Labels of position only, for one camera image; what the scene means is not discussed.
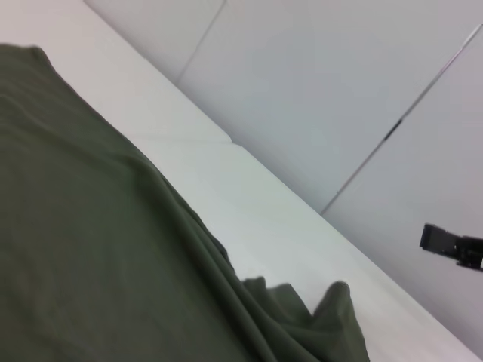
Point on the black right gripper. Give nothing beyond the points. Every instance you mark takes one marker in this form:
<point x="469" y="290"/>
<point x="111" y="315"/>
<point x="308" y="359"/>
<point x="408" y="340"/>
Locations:
<point x="471" y="252"/>

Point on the dark green FREE T-shirt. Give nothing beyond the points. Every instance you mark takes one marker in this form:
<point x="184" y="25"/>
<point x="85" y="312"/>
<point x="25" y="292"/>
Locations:
<point x="94" y="226"/>

